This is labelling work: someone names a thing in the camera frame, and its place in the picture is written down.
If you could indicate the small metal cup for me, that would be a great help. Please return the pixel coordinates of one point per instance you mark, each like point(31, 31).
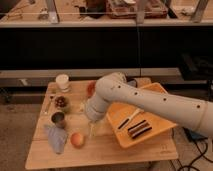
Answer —
point(58, 119)

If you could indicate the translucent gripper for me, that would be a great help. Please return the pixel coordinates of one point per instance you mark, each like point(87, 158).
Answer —
point(92, 128)

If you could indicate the yellow plastic bin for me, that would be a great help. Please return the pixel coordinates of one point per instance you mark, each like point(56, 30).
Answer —
point(132, 125)

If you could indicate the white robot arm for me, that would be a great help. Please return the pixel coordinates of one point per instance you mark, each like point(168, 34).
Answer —
point(194, 114)

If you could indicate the dark striped block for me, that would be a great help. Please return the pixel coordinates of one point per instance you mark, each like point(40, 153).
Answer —
point(138, 129)

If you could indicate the blue-grey cloth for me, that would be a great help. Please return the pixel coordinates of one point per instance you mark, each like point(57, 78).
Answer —
point(57, 138)

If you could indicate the orange plastic bowl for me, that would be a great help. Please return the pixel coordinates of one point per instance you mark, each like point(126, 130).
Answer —
point(91, 89)

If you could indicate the dark bowl with blue item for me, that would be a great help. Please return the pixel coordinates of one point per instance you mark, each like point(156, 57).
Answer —
point(132, 82)

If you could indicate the white paper cup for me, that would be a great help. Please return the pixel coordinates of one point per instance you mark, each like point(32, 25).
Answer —
point(62, 81)

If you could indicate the green bowl with grapes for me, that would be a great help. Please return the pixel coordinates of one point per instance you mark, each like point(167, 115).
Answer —
point(62, 103)

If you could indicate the red crate on shelf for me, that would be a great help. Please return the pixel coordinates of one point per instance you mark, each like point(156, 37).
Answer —
point(128, 9)

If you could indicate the orange-red apple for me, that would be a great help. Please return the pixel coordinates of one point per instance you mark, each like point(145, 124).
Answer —
point(77, 139)

